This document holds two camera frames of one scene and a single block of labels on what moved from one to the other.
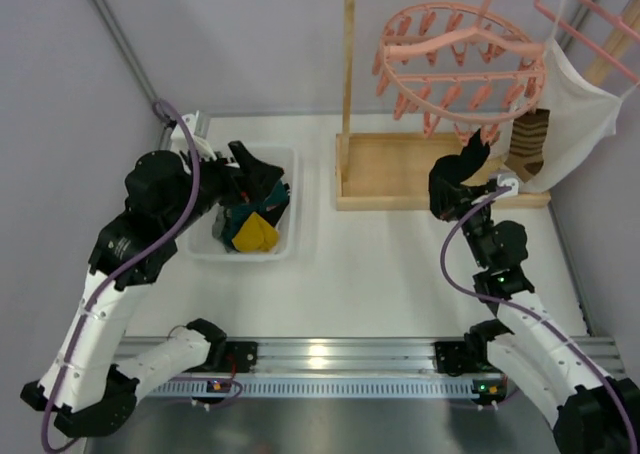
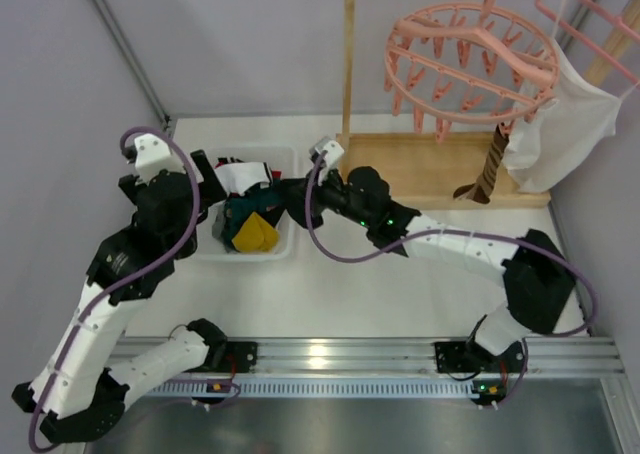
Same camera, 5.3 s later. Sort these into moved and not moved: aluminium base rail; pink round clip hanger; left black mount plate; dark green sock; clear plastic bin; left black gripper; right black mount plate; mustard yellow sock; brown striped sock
Moved: brown striped sock; left black gripper; pink round clip hanger
Not moved: mustard yellow sock; left black mount plate; clear plastic bin; right black mount plate; aluminium base rail; dark green sock
